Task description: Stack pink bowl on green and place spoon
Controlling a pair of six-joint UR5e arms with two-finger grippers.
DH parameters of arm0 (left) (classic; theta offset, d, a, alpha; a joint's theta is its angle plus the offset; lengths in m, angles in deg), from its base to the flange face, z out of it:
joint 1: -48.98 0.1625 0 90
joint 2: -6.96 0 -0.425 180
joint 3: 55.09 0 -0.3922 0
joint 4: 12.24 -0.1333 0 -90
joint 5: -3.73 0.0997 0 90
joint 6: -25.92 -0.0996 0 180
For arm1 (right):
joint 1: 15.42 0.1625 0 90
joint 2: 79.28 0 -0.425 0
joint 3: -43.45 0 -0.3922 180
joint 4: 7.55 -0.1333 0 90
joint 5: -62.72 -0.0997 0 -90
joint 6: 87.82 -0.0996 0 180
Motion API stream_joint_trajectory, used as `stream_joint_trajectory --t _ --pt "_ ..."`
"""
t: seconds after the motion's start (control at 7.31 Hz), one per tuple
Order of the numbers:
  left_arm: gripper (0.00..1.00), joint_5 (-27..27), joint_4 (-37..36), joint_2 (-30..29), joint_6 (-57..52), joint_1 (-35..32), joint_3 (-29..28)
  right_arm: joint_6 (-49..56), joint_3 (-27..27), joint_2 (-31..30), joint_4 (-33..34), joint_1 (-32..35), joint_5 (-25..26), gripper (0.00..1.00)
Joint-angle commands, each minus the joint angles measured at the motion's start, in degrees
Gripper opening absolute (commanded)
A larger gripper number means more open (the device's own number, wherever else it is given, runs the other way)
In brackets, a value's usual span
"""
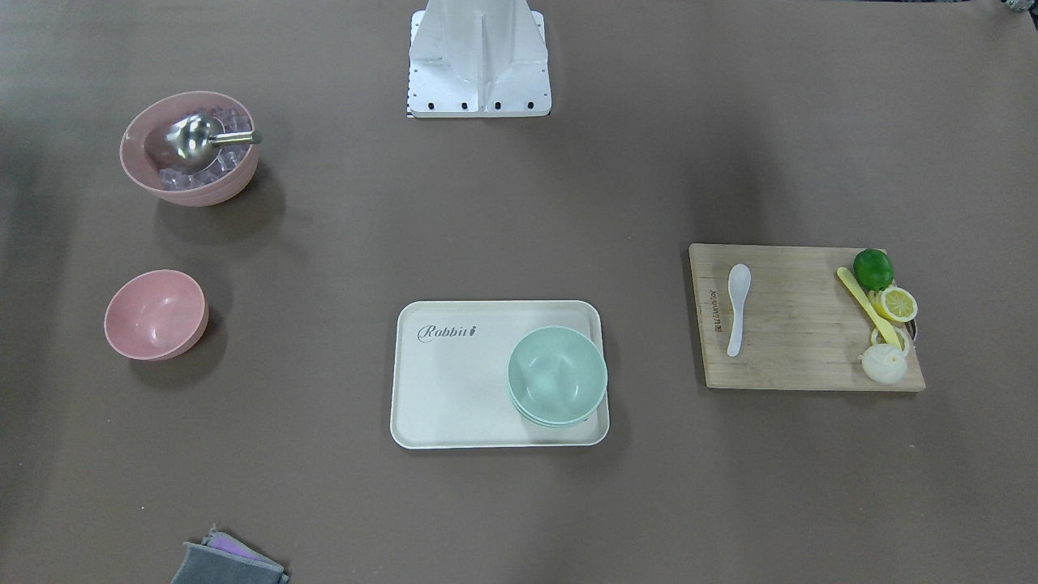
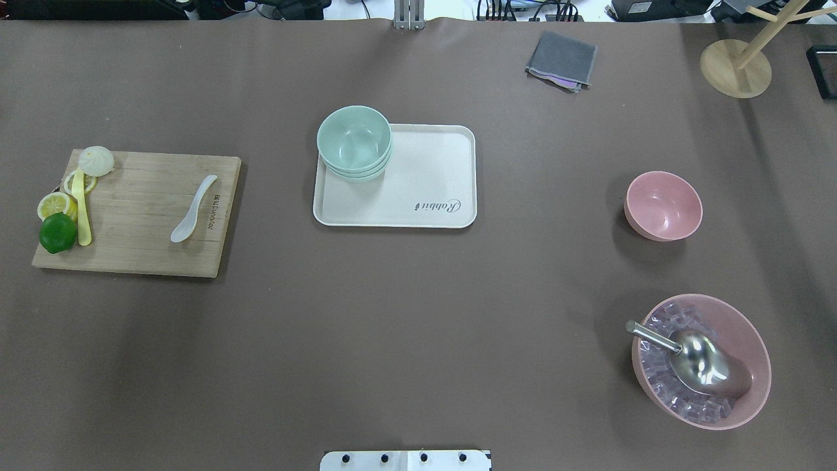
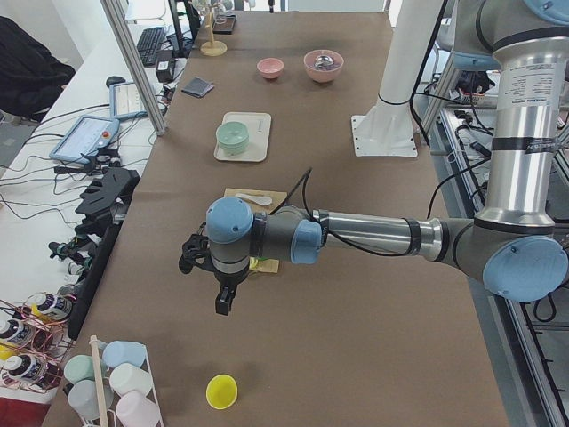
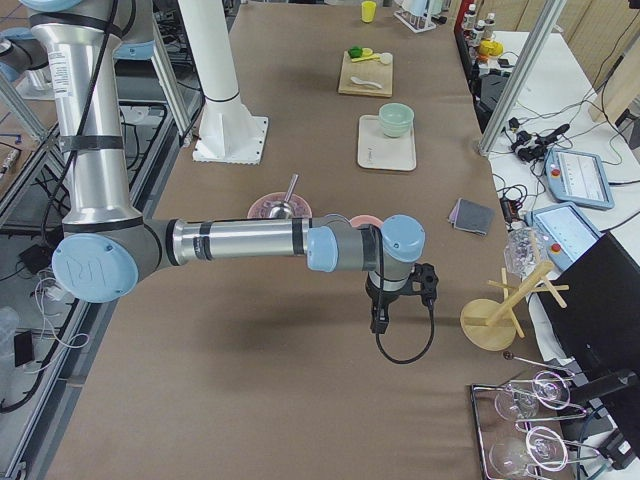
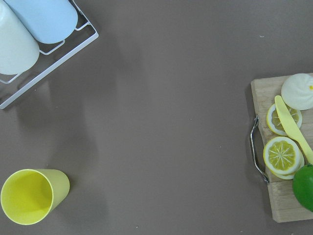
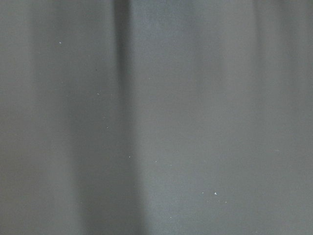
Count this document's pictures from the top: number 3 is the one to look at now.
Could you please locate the aluminium frame post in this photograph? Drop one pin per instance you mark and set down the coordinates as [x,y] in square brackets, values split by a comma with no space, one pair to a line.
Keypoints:
[116,20]

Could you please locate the black keyboard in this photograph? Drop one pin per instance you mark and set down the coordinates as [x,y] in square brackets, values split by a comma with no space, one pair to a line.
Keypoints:
[149,44]

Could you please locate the pink cup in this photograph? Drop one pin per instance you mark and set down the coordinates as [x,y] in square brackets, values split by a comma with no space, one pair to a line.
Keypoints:
[136,410]

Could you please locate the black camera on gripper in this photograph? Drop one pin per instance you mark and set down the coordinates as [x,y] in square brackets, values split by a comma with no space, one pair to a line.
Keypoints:
[196,253]

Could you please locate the light blue cup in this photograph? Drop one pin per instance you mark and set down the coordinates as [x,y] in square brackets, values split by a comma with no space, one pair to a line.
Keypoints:
[118,352]

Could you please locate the white ceramic spoon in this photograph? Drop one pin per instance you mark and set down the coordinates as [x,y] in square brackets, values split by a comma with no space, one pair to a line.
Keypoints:
[256,199]

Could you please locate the grey cup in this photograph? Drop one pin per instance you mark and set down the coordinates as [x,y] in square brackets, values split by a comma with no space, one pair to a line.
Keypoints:
[83,399]

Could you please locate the small pink bowl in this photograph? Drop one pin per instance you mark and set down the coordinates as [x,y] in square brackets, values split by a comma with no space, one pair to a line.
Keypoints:
[270,68]

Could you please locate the large pink bowl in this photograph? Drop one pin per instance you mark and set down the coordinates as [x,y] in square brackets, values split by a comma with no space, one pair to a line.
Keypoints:
[323,66]

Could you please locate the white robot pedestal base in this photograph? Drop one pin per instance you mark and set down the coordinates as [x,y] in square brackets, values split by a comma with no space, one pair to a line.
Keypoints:
[386,130]

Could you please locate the cream serving tray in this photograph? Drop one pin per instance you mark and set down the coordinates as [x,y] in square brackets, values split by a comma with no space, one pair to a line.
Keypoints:
[258,125]

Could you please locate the yellow plastic cup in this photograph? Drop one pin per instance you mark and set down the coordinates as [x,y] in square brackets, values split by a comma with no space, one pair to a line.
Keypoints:
[221,392]

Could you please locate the wooden cup rack post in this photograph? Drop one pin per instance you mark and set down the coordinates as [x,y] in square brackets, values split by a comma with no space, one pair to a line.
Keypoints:
[98,378]

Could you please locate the copper wire bottle rack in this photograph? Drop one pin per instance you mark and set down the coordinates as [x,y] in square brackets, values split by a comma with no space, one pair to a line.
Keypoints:
[35,342]

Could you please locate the green bowl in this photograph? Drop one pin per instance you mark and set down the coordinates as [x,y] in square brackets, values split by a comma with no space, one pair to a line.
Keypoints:
[233,137]

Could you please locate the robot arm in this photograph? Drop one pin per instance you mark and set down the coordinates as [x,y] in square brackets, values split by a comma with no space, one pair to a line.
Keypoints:
[509,245]

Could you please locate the green cup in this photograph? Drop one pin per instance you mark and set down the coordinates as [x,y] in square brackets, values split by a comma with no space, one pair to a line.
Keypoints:
[79,368]

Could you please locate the grey folded cloth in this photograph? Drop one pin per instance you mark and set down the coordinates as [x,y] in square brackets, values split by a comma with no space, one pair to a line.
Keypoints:
[197,87]

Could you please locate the wooden cutting board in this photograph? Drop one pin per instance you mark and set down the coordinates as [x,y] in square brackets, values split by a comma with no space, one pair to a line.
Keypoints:
[260,265]

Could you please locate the blue teach pendant tablet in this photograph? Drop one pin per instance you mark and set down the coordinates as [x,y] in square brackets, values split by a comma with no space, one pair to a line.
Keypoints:
[86,137]

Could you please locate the black power adapter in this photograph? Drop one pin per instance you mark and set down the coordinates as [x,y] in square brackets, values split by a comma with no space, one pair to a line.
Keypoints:
[165,66]

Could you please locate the wooden mug tree stand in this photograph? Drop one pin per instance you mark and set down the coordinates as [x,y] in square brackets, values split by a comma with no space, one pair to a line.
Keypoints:
[212,10]

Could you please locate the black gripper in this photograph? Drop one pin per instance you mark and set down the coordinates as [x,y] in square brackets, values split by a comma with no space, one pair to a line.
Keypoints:
[228,278]

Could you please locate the white cup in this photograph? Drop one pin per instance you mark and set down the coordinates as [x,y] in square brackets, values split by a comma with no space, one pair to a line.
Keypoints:
[127,377]

